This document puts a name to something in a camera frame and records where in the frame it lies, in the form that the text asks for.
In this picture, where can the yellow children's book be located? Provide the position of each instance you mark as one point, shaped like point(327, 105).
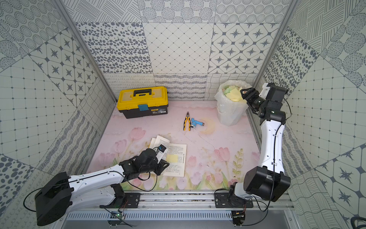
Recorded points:
point(174, 154)

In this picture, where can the white trash bin with bag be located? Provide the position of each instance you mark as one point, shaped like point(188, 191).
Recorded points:
point(229, 113)

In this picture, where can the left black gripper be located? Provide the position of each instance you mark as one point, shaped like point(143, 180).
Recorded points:
point(159, 165)

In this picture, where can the yellow sticky note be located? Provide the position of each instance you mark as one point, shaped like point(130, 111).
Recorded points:
point(172, 158)

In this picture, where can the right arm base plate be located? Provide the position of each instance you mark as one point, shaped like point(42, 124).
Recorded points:
point(224, 200)

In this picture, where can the aluminium mounting rail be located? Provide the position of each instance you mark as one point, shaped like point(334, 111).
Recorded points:
point(187, 200)

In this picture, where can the discarded sticky notes pile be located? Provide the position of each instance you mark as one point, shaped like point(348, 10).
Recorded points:
point(233, 93)

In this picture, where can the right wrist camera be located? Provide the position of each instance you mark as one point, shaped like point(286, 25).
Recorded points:
point(265, 90)

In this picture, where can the yellow black toolbox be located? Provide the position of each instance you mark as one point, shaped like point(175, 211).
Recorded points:
point(141, 102)

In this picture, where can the right controller board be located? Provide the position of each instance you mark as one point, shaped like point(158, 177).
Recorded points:
point(238, 217)

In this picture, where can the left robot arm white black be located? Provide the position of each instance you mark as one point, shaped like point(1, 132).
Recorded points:
point(64, 193)

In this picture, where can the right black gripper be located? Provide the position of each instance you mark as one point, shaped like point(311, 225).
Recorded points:
point(253, 93)

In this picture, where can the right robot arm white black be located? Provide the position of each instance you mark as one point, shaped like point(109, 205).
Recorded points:
point(268, 180)

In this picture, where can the controller board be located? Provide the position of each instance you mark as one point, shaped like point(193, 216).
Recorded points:
point(115, 219)
point(238, 217)

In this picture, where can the left controller board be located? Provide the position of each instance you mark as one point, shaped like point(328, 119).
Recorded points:
point(115, 219)

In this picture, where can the yellow handled pliers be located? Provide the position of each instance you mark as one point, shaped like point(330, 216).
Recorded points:
point(187, 122)

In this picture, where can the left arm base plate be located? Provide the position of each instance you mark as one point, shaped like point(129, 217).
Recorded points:
point(126, 201)

